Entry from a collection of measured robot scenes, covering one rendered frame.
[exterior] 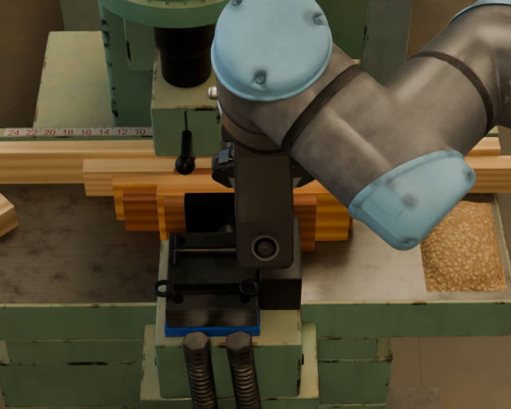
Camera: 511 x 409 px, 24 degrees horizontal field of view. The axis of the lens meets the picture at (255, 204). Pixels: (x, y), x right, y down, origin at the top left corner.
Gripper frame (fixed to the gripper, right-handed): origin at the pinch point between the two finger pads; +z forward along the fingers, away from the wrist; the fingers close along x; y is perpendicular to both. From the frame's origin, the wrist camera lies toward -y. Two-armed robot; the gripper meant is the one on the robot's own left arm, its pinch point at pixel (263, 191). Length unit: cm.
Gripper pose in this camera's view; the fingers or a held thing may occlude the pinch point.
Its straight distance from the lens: 108.0
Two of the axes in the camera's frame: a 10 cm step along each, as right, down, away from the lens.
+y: -0.1, -9.8, 2.2
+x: -10.0, 0.1, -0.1
